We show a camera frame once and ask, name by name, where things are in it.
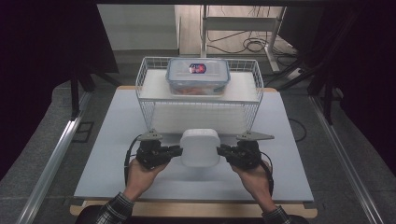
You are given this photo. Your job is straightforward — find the dark curtain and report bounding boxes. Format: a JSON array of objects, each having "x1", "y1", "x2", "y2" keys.
[
  {"x1": 0, "y1": 0, "x2": 120, "y2": 182},
  {"x1": 278, "y1": 5, "x2": 396, "y2": 176}
]

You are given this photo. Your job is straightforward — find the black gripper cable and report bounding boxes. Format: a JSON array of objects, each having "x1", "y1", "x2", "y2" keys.
[
  {"x1": 123, "y1": 133, "x2": 142, "y2": 189},
  {"x1": 260, "y1": 150, "x2": 276, "y2": 198}
]

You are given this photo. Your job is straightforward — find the dark floor socket plate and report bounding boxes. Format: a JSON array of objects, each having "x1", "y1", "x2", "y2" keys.
[{"x1": 71, "y1": 120, "x2": 95, "y2": 145}]

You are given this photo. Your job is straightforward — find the person's right hand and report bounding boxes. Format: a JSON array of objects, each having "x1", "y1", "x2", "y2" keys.
[{"x1": 229, "y1": 159, "x2": 274, "y2": 204}]

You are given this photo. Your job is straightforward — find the black metal stand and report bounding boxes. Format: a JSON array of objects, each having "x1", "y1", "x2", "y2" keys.
[
  {"x1": 69, "y1": 73, "x2": 121, "y2": 121},
  {"x1": 276, "y1": 12, "x2": 361, "y2": 126}
]

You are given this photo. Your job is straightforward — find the clear lidded food container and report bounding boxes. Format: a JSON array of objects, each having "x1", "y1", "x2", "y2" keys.
[{"x1": 164, "y1": 57, "x2": 232, "y2": 97}]

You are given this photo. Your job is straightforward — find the black cables on floor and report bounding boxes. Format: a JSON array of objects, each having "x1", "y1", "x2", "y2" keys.
[{"x1": 206, "y1": 5, "x2": 297, "y2": 61}]

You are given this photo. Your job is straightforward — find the white power strip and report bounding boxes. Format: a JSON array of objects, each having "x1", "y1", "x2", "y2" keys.
[{"x1": 285, "y1": 67, "x2": 305, "y2": 81}]

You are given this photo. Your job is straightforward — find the aluminium floor rail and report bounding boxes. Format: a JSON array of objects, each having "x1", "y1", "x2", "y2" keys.
[
  {"x1": 15, "y1": 92, "x2": 92, "y2": 224},
  {"x1": 309, "y1": 94, "x2": 387, "y2": 224}
]

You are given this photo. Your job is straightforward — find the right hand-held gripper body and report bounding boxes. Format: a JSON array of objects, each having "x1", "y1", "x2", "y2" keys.
[{"x1": 231, "y1": 131, "x2": 276, "y2": 171}]

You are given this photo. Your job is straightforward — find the person's left hand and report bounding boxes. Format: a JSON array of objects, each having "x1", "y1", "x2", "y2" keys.
[{"x1": 124, "y1": 158, "x2": 170, "y2": 201}]

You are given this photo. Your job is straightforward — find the white plastic container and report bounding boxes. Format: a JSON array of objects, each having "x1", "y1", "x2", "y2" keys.
[{"x1": 179, "y1": 128, "x2": 222, "y2": 168}]

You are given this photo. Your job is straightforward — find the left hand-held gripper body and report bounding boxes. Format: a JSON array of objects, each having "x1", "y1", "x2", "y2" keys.
[{"x1": 135, "y1": 129, "x2": 171, "y2": 171}]

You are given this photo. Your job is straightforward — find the white wire basket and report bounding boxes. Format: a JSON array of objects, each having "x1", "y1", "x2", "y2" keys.
[{"x1": 134, "y1": 56, "x2": 265, "y2": 137}]

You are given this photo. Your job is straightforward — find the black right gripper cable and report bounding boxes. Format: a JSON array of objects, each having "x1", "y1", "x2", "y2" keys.
[{"x1": 260, "y1": 150, "x2": 276, "y2": 198}]

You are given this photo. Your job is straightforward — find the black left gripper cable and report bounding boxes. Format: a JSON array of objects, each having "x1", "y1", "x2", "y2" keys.
[{"x1": 123, "y1": 133, "x2": 142, "y2": 189}]

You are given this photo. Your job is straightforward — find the white metal desk frame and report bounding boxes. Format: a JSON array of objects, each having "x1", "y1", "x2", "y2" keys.
[{"x1": 200, "y1": 4, "x2": 288, "y2": 73}]

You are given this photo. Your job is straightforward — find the black floor cable loop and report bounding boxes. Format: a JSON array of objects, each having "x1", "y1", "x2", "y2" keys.
[{"x1": 288, "y1": 118, "x2": 308, "y2": 144}]

